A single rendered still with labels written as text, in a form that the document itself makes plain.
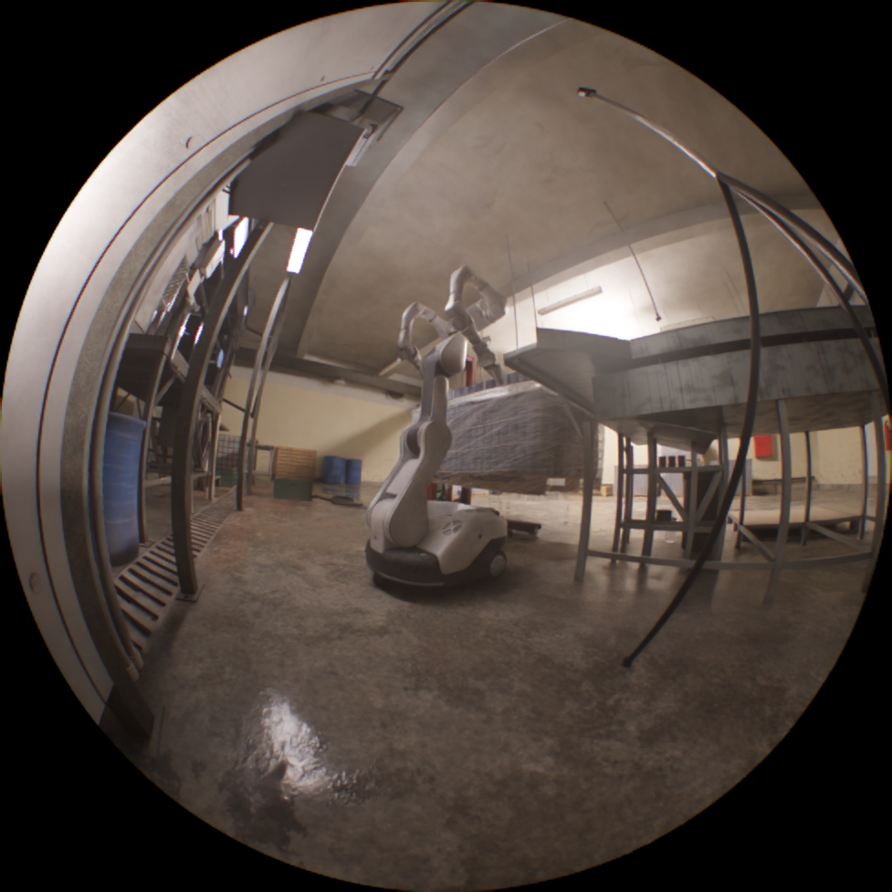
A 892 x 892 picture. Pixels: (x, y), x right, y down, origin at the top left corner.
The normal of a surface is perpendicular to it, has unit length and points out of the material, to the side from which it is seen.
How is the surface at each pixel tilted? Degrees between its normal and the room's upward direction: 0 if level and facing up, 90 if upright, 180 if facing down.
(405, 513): 90
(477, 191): 180
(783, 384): 90
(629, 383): 90
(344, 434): 90
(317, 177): 180
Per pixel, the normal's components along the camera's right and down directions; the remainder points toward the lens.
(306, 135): -0.05, 0.99
